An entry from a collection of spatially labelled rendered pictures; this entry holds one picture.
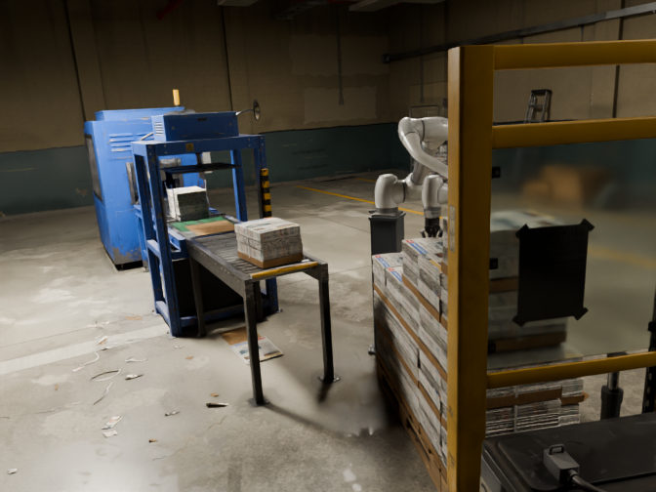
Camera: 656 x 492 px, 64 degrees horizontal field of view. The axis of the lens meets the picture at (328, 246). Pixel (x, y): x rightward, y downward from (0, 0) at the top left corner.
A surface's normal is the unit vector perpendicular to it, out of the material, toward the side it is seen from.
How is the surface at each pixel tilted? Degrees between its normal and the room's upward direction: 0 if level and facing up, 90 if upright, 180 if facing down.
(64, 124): 90
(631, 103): 90
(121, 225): 90
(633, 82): 90
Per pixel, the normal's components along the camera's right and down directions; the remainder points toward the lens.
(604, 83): -0.87, 0.17
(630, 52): 0.16, 0.24
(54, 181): 0.48, 0.19
